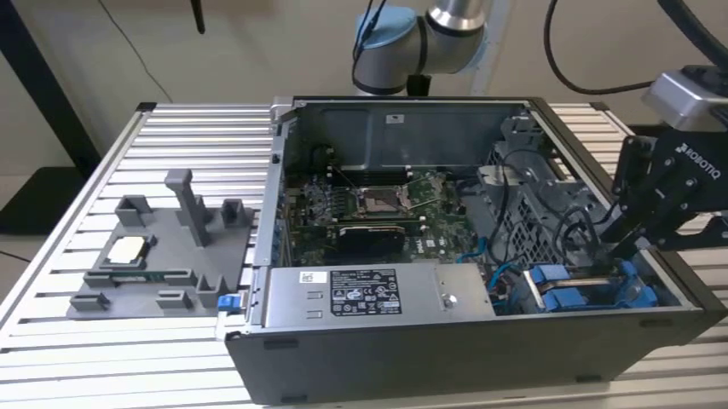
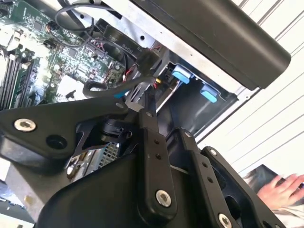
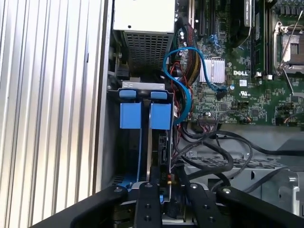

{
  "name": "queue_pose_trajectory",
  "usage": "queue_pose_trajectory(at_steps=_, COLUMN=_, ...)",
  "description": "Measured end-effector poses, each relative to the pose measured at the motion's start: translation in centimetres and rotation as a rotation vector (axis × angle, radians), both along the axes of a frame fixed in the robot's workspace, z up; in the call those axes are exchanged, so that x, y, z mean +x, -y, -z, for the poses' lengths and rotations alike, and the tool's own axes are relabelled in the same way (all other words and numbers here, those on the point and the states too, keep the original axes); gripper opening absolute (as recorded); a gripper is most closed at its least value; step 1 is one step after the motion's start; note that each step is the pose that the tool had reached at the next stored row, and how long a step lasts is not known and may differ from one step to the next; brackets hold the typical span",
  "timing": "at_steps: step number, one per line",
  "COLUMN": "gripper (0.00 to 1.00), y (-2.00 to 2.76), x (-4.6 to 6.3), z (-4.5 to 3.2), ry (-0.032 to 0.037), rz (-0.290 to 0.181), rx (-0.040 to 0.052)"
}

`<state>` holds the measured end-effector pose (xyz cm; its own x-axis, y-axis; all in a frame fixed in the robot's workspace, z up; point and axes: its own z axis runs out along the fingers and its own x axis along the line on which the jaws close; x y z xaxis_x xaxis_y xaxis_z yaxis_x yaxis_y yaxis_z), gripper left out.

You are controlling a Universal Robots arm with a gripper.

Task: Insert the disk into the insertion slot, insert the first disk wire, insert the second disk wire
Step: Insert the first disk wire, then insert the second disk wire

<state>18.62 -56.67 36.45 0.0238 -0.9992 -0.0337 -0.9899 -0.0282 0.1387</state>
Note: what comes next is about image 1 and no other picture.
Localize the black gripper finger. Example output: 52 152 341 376
610 212 728 262
600 135 656 245

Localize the black disk power wire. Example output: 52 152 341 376
578 204 625 268

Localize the black disk data wire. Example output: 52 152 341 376
554 206 586 261

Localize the hard disk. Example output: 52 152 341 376
524 262 644 296

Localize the black disk bay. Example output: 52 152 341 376
522 255 681 314

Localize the empty blue disk carrier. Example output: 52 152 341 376
544 280 660 310

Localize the black RAM slot bank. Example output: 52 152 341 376
339 215 426 226
327 164 411 179

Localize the silver perforated drive cage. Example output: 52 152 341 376
459 114 621 274

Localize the green Dell motherboard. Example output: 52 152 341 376
283 170 496 268

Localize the CPU socket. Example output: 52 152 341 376
355 185 410 216

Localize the silver power supply unit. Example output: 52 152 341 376
264 262 494 329

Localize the black graphics card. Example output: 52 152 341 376
326 223 409 265

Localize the open grey PC case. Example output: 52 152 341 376
224 94 728 406

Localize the grey parts rack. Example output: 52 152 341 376
65 169 256 320

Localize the black antenna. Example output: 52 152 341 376
190 0 207 35

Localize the green RAM stick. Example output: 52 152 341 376
111 272 192 285

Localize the silver CPU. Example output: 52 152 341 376
105 237 150 265

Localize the black stand with base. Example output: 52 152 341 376
0 0 104 234

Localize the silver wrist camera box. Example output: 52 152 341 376
640 70 728 130

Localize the thin black case cable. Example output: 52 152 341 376
489 147 536 264

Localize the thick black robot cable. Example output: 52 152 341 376
656 0 728 74
542 0 661 95

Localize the blue data cable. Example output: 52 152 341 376
458 249 530 297

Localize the metal socket cover frame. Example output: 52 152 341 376
402 177 446 205

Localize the thin wire locking lever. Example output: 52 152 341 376
334 166 359 191

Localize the thin black wall cable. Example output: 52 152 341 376
95 0 175 104

